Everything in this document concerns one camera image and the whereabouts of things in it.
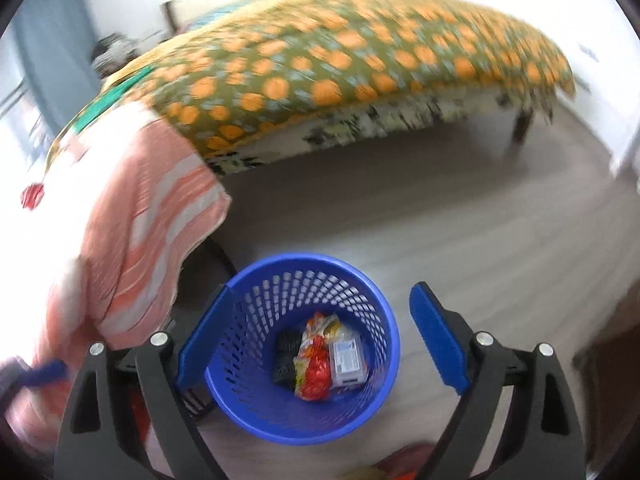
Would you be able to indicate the black white bed skirt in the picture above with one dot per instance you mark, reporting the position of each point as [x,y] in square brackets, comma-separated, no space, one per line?
[350,125]

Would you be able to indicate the black metal table frame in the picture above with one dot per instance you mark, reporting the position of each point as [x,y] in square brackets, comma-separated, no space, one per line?
[220,255]

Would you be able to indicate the striped orange tablecloth table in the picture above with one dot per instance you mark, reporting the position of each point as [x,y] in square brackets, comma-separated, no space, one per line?
[150,210]

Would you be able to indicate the green folded cloth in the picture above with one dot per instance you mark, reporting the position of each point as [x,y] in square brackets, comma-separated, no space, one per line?
[115,92]

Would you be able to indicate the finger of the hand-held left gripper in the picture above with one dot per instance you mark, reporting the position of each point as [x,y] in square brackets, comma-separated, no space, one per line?
[47,372]

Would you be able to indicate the pile of clothes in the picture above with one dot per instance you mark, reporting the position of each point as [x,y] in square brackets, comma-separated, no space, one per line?
[112,52]

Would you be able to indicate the blue grey curtain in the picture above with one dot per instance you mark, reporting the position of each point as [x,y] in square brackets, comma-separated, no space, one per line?
[50,35]

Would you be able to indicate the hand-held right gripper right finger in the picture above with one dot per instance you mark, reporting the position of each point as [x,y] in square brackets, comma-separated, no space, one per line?
[440,335]

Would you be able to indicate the clear plastic bottle red label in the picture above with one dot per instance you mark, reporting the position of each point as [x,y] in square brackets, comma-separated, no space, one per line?
[315,365]

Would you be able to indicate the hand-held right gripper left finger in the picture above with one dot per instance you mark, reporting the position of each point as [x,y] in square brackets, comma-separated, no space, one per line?
[205,340]

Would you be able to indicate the red crushed can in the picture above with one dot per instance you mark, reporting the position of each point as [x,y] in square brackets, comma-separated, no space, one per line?
[33,196]

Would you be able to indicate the white green carton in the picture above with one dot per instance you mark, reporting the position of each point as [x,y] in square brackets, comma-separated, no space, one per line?
[349,362]

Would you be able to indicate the blue plastic mesh basket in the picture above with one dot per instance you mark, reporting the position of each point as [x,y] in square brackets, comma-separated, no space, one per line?
[260,420]

